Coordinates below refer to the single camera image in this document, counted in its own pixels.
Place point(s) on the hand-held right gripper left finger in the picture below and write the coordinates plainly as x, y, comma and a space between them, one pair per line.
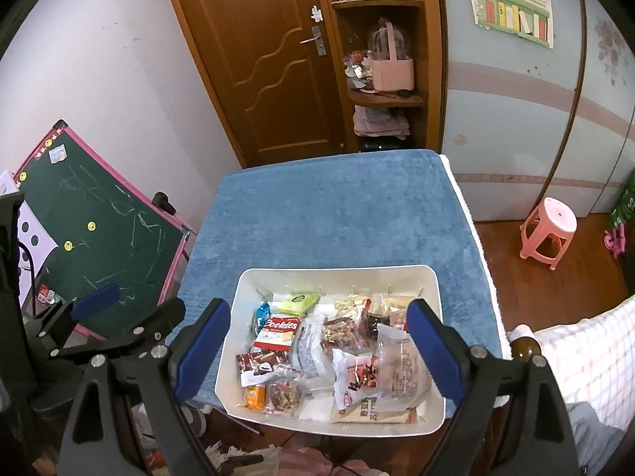
201, 352

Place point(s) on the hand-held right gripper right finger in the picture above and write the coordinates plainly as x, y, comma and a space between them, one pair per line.
436, 352

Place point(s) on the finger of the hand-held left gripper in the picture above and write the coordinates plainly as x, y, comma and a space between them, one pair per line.
149, 322
94, 301

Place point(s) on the clear bag of yellow cookies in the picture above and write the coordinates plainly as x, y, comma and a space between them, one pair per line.
394, 305

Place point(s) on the orange white snack packet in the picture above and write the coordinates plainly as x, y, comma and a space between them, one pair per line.
254, 396

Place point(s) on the blue wafer packet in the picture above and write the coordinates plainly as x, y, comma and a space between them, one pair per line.
261, 317

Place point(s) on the red white cookie packet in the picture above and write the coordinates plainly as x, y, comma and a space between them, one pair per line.
278, 329

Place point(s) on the beige biscuit packet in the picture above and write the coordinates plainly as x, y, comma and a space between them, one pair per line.
377, 406

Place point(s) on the red white snack bag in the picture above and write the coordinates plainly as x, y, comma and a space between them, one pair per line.
354, 377

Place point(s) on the clear nut bar wrapper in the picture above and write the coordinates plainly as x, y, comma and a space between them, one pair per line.
283, 391

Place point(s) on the clear bag of walnut chunks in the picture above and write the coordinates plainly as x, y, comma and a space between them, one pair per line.
340, 332

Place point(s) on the clear bag of pale crackers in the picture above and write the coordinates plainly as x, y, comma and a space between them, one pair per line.
350, 303

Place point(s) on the green pastry packet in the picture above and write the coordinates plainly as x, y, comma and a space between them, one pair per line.
297, 302

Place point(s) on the white blue snack bag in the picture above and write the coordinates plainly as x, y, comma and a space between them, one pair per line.
310, 352

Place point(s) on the white plastic bin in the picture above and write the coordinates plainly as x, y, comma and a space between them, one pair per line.
337, 277

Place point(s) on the brown round bedpost knob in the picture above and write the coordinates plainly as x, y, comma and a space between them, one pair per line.
526, 349

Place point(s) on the white dotted paper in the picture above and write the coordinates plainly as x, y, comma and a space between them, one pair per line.
30, 238

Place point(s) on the black knob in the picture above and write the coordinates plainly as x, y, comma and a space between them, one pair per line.
163, 202

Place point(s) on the checkered blanket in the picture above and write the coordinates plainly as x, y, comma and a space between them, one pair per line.
595, 357

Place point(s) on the pink plastic stool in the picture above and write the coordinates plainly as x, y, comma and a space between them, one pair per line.
550, 223

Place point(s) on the blue fleece blanket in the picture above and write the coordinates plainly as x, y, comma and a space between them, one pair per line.
337, 208

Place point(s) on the grey blue cloth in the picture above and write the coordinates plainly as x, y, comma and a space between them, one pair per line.
605, 441

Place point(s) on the pink toy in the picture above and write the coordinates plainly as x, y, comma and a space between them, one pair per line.
614, 240

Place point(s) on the folded pink clothes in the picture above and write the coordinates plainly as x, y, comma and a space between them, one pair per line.
379, 123

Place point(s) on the green bag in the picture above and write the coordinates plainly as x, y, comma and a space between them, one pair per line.
624, 203

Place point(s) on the pale blue floral wardrobe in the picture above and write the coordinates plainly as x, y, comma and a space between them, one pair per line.
521, 119

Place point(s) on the brown wooden door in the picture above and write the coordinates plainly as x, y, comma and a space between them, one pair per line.
248, 59

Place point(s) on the pink basket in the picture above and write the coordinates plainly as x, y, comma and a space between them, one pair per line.
393, 72

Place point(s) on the wooden corner shelf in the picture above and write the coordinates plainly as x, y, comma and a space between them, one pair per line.
429, 59

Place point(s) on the pile of shiny trinkets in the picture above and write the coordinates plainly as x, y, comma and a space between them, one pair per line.
358, 69

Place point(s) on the white door hook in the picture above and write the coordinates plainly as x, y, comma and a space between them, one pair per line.
316, 13

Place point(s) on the green chalkboard pink frame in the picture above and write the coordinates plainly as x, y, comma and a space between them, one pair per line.
109, 218

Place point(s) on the wall poster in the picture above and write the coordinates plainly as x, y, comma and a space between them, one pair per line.
511, 5

